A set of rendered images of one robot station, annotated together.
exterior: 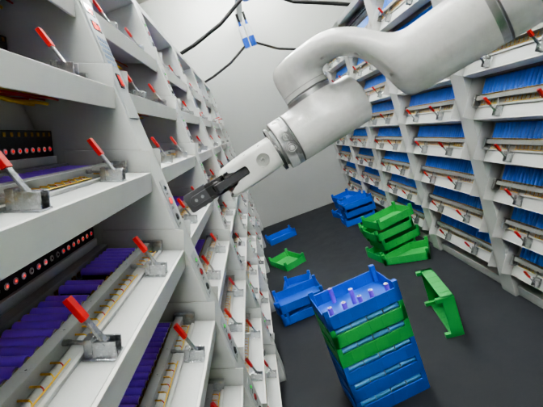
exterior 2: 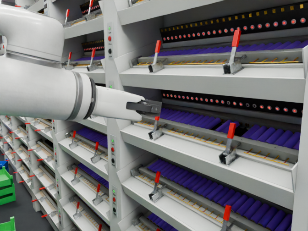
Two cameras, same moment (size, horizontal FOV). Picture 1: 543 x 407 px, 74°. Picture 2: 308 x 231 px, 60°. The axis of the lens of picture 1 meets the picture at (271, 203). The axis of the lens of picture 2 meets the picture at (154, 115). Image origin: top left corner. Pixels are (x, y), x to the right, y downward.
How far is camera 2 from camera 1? 1.07 m
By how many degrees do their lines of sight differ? 137
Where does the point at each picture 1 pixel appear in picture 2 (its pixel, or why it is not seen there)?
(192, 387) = (195, 224)
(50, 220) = (148, 77)
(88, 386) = (144, 134)
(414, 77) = not seen: outside the picture
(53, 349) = (162, 122)
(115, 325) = (174, 140)
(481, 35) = not seen: outside the picture
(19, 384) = (150, 118)
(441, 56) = not seen: outside the picture
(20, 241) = (138, 79)
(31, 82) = (179, 5)
